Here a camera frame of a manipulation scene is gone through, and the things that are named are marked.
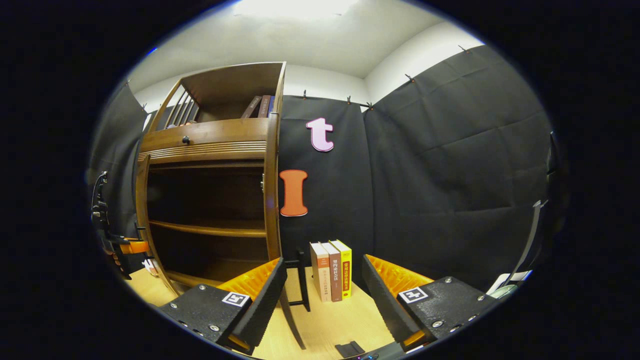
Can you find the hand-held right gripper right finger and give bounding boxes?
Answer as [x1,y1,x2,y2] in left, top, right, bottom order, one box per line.
[361,254,502,352]

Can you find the yellow book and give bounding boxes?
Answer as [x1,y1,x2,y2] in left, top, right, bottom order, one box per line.
[330,239,353,299]

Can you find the wooden shoe cabinet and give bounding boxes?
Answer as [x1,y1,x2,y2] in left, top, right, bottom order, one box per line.
[134,61,287,297]

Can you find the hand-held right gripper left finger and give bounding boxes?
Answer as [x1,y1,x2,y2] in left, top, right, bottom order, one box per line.
[156,257,289,356]

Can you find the beige book with orange band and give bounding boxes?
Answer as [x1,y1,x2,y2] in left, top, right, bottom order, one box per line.
[309,242,331,303]

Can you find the black backdrop cloth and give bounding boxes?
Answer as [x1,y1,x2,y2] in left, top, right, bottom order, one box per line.
[87,45,567,297]

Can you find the wooden shoe cabinet door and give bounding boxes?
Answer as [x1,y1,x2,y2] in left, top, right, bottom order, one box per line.
[263,150,312,351]
[134,154,178,297]

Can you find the large ceiling light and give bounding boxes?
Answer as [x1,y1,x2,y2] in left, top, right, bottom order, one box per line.
[234,0,362,22]

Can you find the thin grey stand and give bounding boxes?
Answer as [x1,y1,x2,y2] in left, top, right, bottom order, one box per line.
[506,199,549,290]

